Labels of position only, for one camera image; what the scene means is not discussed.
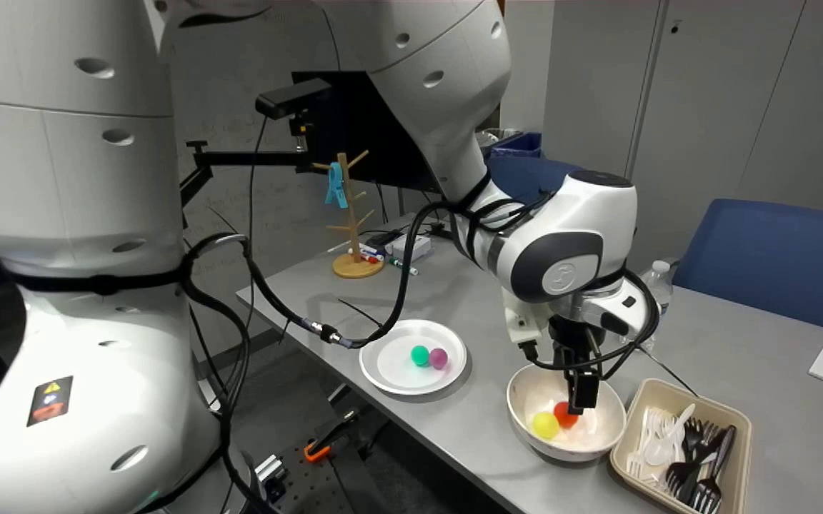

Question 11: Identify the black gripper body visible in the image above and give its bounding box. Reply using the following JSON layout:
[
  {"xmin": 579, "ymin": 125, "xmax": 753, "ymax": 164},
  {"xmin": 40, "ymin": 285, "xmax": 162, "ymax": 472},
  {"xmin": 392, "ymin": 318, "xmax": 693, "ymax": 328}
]
[{"xmin": 545, "ymin": 318, "xmax": 605, "ymax": 377}]

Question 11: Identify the yellow ball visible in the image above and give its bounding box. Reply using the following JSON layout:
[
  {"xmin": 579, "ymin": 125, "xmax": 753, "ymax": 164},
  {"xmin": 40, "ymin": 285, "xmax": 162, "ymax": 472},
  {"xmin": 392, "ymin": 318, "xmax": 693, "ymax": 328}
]
[{"xmin": 529, "ymin": 408, "xmax": 563, "ymax": 442}]

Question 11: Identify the white bowl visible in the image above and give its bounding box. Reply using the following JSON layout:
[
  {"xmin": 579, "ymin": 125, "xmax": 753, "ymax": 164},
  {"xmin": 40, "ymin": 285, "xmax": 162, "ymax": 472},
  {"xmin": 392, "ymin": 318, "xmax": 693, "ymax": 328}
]
[{"xmin": 503, "ymin": 362, "xmax": 629, "ymax": 467}]

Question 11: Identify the white foam plate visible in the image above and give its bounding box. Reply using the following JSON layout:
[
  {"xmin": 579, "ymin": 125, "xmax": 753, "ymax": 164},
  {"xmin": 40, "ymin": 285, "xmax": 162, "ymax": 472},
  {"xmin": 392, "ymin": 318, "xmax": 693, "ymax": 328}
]
[{"xmin": 357, "ymin": 318, "xmax": 470, "ymax": 401}]

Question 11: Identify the white plastic cutlery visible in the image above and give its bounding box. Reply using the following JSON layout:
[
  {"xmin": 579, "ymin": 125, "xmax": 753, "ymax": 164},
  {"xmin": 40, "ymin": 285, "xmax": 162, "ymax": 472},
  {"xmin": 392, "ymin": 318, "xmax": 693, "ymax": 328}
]
[{"xmin": 622, "ymin": 402, "xmax": 696, "ymax": 481}]

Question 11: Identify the beige cutlery tray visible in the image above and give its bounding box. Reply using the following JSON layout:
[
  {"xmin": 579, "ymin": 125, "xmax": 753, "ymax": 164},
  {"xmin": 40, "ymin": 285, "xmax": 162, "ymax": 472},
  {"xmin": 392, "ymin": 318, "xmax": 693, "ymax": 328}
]
[{"xmin": 605, "ymin": 375, "xmax": 753, "ymax": 514}]

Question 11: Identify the black plastic cutlery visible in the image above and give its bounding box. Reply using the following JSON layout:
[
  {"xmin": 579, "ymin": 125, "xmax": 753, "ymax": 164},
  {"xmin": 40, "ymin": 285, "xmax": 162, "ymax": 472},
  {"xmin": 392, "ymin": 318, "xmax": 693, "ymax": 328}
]
[{"xmin": 663, "ymin": 414, "xmax": 739, "ymax": 512}]

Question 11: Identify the blue chair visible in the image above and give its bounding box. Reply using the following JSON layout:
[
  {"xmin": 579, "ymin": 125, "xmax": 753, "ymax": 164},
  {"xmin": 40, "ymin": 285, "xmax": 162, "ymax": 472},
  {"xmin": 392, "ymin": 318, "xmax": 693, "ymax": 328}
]
[
  {"xmin": 669, "ymin": 197, "xmax": 823, "ymax": 341},
  {"xmin": 483, "ymin": 130, "xmax": 590, "ymax": 210}
]

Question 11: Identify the small red blue item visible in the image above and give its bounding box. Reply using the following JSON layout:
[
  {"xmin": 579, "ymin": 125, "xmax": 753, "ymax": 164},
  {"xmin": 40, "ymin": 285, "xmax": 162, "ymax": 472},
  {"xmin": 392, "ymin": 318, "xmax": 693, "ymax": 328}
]
[{"xmin": 355, "ymin": 241, "xmax": 387, "ymax": 267}]

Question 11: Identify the wooden mug tree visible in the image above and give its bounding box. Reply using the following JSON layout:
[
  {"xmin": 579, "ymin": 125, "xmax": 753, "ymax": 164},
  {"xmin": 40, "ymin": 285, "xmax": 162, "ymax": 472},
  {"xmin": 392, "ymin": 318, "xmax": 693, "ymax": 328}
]
[{"xmin": 320, "ymin": 145, "xmax": 387, "ymax": 284}]

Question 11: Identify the blue clip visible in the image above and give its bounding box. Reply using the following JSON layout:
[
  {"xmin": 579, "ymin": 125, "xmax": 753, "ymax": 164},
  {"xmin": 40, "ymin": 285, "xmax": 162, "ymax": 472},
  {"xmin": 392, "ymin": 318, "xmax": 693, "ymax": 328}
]
[{"xmin": 322, "ymin": 157, "xmax": 352, "ymax": 215}]

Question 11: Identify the grey metal cabinet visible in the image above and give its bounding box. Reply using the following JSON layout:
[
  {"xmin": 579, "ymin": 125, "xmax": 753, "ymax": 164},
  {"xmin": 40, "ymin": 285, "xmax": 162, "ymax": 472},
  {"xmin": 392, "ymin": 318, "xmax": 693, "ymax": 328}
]
[{"xmin": 499, "ymin": 0, "xmax": 823, "ymax": 274}]

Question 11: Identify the silver metal fitting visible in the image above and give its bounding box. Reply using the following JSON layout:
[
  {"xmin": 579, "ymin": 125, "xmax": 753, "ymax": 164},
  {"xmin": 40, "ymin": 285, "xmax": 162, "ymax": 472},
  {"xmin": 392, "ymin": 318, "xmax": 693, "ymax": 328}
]
[{"xmin": 252, "ymin": 451, "xmax": 289, "ymax": 488}]

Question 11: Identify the black monitor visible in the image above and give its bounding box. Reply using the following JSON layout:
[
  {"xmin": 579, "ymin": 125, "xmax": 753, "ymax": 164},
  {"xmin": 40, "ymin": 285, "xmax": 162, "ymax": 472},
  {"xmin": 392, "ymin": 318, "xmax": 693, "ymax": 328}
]
[{"xmin": 290, "ymin": 68, "xmax": 422, "ymax": 195}]

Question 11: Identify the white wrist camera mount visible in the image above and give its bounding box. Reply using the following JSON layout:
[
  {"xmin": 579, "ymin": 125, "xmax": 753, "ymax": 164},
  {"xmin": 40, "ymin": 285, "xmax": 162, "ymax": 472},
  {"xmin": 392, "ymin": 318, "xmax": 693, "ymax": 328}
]
[{"xmin": 503, "ymin": 288, "xmax": 552, "ymax": 354}]

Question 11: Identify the black clamp with orange handle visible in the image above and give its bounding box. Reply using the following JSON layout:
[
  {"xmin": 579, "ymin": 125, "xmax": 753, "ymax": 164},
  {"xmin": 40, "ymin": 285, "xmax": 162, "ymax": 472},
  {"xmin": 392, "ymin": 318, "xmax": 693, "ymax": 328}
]
[{"xmin": 297, "ymin": 405, "xmax": 377, "ymax": 470}]

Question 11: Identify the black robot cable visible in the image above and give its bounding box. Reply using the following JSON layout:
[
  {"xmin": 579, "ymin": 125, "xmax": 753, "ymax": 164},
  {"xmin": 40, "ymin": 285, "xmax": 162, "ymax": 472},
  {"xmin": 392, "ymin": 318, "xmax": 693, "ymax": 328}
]
[{"xmin": 177, "ymin": 195, "xmax": 666, "ymax": 375}]

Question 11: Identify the black stereo camera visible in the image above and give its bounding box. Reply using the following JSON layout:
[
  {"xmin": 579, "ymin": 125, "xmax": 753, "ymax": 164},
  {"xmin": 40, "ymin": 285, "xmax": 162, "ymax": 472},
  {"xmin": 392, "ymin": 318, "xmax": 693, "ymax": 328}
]
[{"xmin": 253, "ymin": 77, "xmax": 337, "ymax": 123}]

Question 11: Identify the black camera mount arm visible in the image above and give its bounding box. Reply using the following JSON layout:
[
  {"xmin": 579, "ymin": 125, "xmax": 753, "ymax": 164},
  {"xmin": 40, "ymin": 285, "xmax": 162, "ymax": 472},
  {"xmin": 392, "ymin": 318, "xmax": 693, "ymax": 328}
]
[{"xmin": 179, "ymin": 138, "xmax": 333, "ymax": 210}]

